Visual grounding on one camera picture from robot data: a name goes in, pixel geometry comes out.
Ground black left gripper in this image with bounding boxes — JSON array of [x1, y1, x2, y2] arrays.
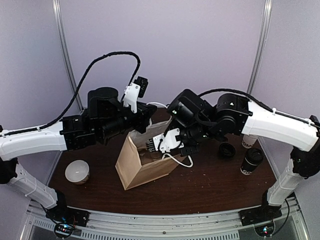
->
[[98, 100, 157, 141]]

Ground cardboard cup carrier tray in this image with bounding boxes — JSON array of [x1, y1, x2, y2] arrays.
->
[[138, 148, 162, 165]]

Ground brown paper takeout bag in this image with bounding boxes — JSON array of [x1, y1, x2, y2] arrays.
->
[[115, 120, 194, 190]]

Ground black plastic cup lid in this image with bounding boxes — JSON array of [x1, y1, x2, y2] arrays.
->
[[245, 148, 264, 165]]

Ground black paper coffee cup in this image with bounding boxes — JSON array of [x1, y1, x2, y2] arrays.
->
[[240, 148, 264, 176]]

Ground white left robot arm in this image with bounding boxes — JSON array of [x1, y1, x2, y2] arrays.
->
[[0, 83, 157, 222]]

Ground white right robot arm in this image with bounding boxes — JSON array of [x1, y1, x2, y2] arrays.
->
[[167, 89, 320, 221]]

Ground stack of black cup lids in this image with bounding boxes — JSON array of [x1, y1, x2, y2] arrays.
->
[[218, 142, 236, 159]]

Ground white cup holding straws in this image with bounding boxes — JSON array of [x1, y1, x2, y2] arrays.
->
[[241, 135, 258, 149]]

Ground white ceramic bowl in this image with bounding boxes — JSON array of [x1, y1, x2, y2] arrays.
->
[[64, 159, 90, 185]]

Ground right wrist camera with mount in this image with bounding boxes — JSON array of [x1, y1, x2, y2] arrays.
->
[[145, 128, 184, 154]]

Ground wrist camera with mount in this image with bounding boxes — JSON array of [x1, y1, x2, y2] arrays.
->
[[122, 76, 149, 114], [145, 128, 184, 154]]

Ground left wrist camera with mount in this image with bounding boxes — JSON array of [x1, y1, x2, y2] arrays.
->
[[122, 76, 149, 114]]

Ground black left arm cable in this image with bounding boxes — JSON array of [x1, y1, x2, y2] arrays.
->
[[0, 50, 142, 137]]

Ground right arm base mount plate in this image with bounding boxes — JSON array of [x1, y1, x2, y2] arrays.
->
[[239, 205, 282, 226]]

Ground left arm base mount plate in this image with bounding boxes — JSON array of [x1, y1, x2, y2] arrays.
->
[[43, 207, 90, 227]]

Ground left aluminium frame post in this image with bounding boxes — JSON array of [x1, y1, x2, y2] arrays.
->
[[51, 0, 85, 113]]

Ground aluminium frame post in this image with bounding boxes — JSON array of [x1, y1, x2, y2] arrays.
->
[[51, 0, 85, 113], [247, 0, 273, 94]]

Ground aluminium front rail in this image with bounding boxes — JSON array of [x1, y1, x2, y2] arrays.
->
[[17, 196, 311, 240]]

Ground right aluminium frame post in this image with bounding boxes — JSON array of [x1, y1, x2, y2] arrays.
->
[[247, 0, 273, 94]]

